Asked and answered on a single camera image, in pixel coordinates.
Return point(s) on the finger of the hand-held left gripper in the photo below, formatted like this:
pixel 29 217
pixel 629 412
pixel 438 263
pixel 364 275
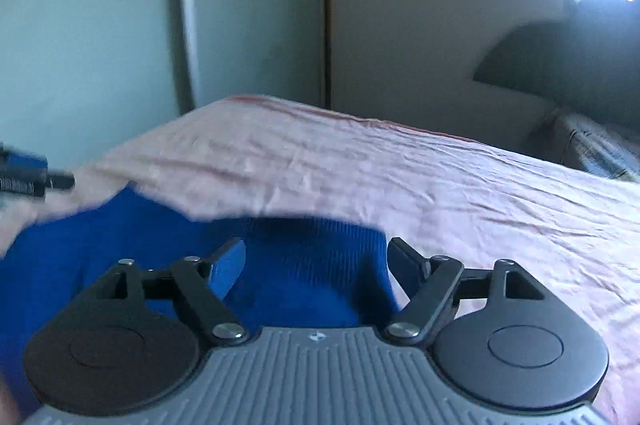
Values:
pixel 22 166

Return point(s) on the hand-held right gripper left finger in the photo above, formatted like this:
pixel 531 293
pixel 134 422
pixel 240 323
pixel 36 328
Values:
pixel 229 267

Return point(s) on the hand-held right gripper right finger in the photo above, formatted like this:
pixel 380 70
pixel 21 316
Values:
pixel 406 270

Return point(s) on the blue knit sweater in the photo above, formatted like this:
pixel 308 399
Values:
pixel 300 265

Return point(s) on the bed with pink bedspread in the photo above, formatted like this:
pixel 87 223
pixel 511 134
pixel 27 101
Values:
pixel 400 165

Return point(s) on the sliding door wardrobe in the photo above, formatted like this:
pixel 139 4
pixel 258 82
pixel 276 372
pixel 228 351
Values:
pixel 100 30

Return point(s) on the patterned pillow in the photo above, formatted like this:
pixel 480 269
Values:
pixel 595 145

